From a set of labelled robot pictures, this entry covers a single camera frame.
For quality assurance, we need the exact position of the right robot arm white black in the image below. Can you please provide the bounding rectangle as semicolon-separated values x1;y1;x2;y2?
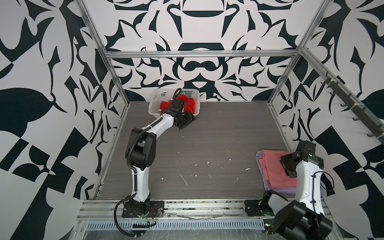
263;141;333;240

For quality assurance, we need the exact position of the small green circuit board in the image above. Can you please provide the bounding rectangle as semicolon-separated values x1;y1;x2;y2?
263;219;274;235

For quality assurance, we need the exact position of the red t shirt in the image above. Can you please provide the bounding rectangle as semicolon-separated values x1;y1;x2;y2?
160;94;196;114

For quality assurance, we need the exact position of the black wall hook rack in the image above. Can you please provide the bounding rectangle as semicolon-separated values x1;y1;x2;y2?
322;71;384;145

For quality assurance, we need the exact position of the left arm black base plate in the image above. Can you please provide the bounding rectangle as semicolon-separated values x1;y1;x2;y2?
122;200;165;218

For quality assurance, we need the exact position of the pink t shirt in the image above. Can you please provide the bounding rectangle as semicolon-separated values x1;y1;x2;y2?
257;149;298;190

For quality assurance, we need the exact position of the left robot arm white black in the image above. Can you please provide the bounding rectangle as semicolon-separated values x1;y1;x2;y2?
125;98;196;211

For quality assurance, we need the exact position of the folded purple t shirt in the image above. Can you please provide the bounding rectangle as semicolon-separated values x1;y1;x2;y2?
255;150;298;195

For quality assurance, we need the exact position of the black corrugated cable hose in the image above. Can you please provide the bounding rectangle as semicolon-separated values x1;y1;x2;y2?
113;87;183;238

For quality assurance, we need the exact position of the white slotted cable duct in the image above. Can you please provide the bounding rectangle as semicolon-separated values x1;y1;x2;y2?
85;218;266;231

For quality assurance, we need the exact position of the white plastic basket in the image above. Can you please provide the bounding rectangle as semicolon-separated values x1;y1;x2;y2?
148;88;200;118

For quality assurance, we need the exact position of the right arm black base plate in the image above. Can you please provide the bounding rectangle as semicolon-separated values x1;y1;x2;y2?
244;200;274;217

